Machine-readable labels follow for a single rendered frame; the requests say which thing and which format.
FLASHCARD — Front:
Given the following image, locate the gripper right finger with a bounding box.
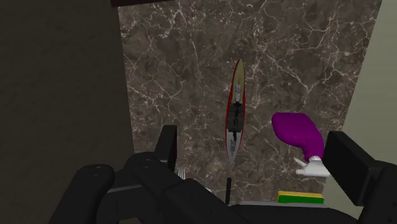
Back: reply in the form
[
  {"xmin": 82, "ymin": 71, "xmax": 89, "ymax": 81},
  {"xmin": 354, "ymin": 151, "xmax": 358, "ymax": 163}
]
[{"xmin": 322, "ymin": 130, "xmax": 397, "ymax": 224}]

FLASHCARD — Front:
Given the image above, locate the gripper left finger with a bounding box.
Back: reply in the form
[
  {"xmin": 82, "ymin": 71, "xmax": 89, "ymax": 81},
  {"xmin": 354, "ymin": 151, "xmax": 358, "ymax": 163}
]
[{"xmin": 49, "ymin": 125, "xmax": 188, "ymax": 224}]

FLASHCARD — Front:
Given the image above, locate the yellow and green sponge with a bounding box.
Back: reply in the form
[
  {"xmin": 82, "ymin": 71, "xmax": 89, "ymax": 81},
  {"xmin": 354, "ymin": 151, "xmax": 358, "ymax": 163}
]
[{"xmin": 277, "ymin": 190, "xmax": 325, "ymax": 204}]

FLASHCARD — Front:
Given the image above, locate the purple spray bottle white trigger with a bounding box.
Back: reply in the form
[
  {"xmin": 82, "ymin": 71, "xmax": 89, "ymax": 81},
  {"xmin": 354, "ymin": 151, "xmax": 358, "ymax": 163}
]
[{"xmin": 271, "ymin": 112, "xmax": 331, "ymax": 178}]

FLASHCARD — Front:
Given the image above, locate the red hulled model ship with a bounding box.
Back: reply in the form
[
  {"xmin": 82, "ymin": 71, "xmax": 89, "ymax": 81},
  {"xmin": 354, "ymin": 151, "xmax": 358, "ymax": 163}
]
[{"xmin": 225, "ymin": 59, "xmax": 246, "ymax": 167}]

